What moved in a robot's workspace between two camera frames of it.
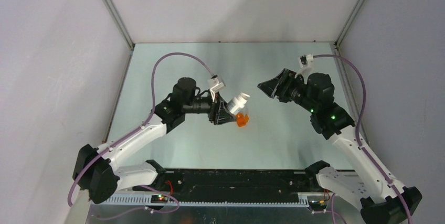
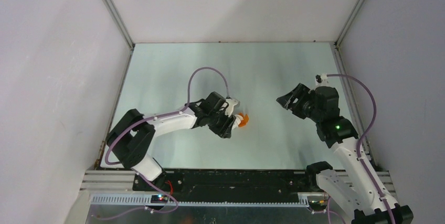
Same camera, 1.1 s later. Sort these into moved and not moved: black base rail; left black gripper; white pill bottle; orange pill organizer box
Moved: left black gripper; white pill bottle
Not moved: orange pill organizer box; black base rail
